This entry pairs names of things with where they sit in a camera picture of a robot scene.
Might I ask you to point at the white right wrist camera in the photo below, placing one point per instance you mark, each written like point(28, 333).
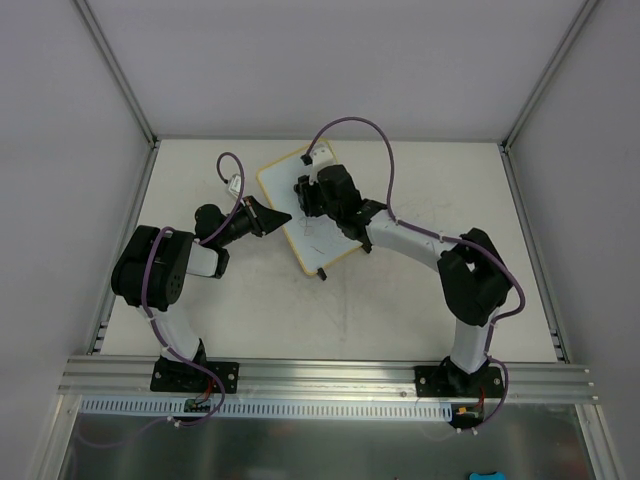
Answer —
point(319, 157)

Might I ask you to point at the aluminium front rail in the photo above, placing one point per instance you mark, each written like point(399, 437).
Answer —
point(554, 383)

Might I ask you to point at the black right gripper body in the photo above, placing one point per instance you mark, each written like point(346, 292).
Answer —
point(306, 195)

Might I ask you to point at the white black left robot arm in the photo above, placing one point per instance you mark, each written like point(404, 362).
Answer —
point(150, 273)

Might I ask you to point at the yellow-framed whiteboard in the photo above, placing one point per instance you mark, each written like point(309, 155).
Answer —
point(316, 242)

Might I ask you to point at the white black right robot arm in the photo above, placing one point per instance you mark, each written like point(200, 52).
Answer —
point(473, 277)

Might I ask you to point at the white slotted cable duct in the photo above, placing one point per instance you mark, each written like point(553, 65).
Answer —
point(235, 407)

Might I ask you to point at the aluminium left frame post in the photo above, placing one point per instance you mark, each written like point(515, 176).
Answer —
point(98, 37)

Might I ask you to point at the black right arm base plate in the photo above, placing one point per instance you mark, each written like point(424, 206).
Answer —
point(447, 381)

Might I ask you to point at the aluminium right frame post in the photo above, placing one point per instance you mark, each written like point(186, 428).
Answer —
point(559, 54)

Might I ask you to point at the black bone-shaped eraser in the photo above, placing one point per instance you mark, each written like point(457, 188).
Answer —
point(303, 190)

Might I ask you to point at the aluminium frame post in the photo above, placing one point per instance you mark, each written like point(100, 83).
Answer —
point(98, 37)
point(559, 54)

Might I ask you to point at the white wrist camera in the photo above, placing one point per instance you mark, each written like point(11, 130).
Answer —
point(235, 186)
point(319, 157)

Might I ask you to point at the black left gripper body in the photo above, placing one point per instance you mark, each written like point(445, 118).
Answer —
point(254, 216)

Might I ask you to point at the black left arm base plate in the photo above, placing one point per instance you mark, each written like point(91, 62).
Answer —
point(177, 377)

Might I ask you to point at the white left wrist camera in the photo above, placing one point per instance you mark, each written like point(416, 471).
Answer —
point(235, 186)

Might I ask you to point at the blue object at bottom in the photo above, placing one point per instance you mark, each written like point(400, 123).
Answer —
point(487, 476)

